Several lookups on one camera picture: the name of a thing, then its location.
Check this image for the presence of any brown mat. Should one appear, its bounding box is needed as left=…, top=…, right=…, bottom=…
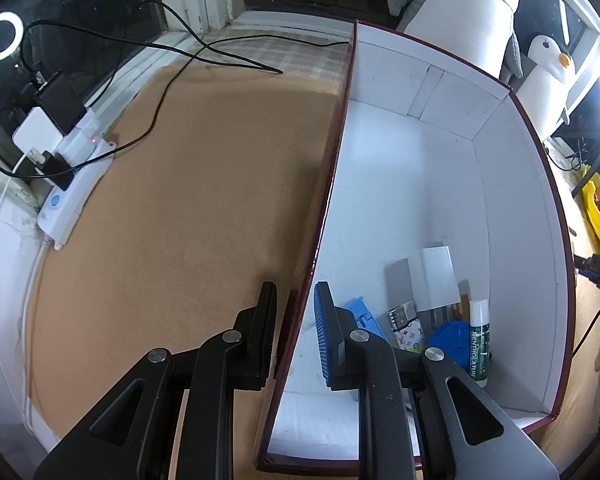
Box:
left=25, top=67, right=351, bottom=480

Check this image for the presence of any white charger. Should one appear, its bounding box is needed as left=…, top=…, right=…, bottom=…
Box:
left=12, top=108, right=63, bottom=157

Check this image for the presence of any black cable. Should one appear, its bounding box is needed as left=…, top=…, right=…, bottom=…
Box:
left=55, top=55, right=211, bottom=178
left=135, top=0, right=351, bottom=61
left=22, top=19, right=284, bottom=76

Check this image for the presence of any white power strip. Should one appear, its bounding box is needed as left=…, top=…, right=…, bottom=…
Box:
left=36, top=112, right=117, bottom=251

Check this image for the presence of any white cardboard box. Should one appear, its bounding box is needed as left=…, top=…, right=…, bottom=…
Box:
left=254, top=20, right=578, bottom=471

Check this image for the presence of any patterned white lighter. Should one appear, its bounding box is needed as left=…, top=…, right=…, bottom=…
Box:
left=387, top=301, right=426, bottom=353

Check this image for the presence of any black charger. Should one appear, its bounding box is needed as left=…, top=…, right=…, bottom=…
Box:
left=34, top=72, right=87, bottom=133

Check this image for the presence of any white green stick tube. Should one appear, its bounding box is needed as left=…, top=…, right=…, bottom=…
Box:
left=467, top=298, right=492, bottom=388

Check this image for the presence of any large penguin plush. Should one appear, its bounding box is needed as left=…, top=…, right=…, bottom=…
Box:
left=387, top=0, right=523, bottom=81

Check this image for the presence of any white cable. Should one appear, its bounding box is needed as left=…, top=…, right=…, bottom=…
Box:
left=0, top=150, right=41, bottom=251

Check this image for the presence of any blue round lid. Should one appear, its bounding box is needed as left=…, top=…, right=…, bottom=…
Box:
left=426, top=321, right=473, bottom=376

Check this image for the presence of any small penguin plush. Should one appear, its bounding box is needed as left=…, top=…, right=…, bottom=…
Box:
left=517, top=34, right=576, bottom=143

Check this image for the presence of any black plug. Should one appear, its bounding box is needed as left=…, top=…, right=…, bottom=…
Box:
left=32, top=152, right=76, bottom=191

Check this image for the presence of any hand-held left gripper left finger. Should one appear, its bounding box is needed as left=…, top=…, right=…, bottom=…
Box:
left=32, top=281, right=278, bottom=480

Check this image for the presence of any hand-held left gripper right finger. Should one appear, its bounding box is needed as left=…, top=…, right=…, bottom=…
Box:
left=313, top=281, right=561, bottom=480

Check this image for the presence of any small white box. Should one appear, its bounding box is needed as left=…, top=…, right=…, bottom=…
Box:
left=421, top=245, right=462, bottom=311

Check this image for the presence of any blue plastic clip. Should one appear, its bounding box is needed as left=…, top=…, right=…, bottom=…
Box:
left=341, top=297, right=393, bottom=346

